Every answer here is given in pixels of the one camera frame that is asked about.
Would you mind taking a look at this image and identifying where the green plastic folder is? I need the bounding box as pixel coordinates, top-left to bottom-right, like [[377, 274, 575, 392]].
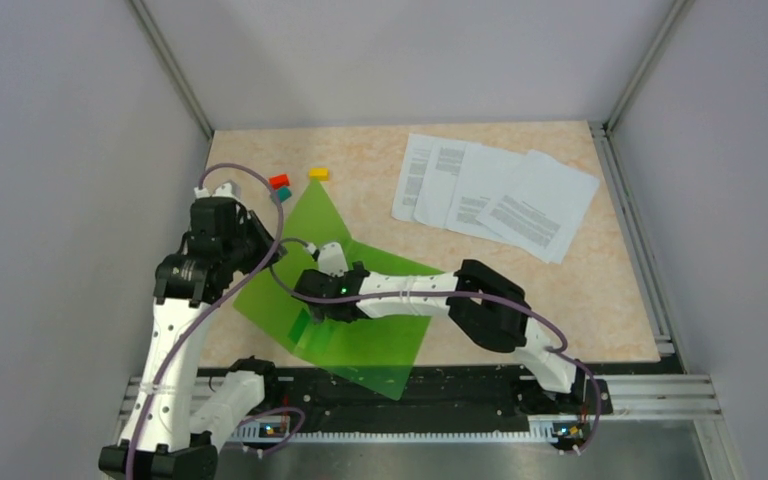
[[233, 182, 435, 400]]

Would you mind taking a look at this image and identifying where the printed paper sheet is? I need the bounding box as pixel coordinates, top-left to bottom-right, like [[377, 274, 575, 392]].
[[477, 150, 600, 264], [444, 143, 524, 244], [391, 133, 463, 223]]

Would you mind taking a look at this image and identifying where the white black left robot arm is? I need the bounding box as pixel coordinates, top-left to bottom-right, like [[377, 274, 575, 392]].
[[98, 196, 283, 479]]

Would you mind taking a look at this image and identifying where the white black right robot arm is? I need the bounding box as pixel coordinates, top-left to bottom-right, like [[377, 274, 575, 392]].
[[291, 259, 588, 412]]

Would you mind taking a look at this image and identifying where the teal block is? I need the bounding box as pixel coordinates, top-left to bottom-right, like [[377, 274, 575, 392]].
[[276, 187, 292, 203]]

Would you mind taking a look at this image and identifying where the red block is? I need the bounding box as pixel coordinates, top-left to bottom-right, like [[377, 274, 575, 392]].
[[268, 174, 291, 190]]

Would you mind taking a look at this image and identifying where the yellow block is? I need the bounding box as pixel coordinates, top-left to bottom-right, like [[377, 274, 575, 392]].
[[308, 167, 330, 181]]

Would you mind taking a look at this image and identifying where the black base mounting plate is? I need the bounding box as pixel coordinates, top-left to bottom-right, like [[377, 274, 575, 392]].
[[216, 365, 614, 435]]

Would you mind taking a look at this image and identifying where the aluminium frame post left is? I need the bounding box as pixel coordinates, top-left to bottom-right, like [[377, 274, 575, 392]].
[[125, 0, 215, 141]]

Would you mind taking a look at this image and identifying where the aluminium frame post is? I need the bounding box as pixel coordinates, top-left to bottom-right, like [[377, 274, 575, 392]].
[[125, 0, 215, 141], [602, 0, 695, 136]]

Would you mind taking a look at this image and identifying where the aluminium side rail right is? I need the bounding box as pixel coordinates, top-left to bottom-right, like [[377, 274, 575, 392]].
[[588, 121, 677, 357]]

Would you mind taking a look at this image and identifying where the aluminium front rail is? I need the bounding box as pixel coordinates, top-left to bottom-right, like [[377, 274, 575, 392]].
[[118, 374, 723, 445]]

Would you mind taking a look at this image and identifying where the aluminium frame post right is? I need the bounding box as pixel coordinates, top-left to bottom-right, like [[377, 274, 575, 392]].
[[602, 0, 695, 136]]

